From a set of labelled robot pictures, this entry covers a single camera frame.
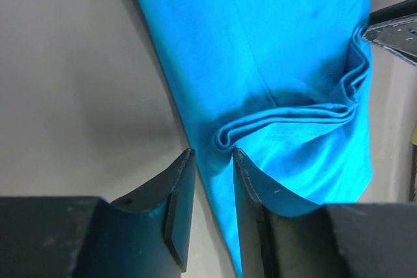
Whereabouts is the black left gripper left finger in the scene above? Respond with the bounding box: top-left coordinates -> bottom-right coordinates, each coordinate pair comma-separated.
1,149 -> 196,277

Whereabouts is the blue t-shirt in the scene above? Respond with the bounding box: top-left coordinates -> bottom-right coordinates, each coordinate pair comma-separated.
138,0 -> 372,277

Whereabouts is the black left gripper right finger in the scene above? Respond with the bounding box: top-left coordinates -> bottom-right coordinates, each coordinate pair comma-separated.
233,148 -> 416,277

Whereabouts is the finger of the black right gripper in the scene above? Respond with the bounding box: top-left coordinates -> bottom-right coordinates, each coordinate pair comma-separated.
369,0 -> 417,25
362,14 -> 416,66

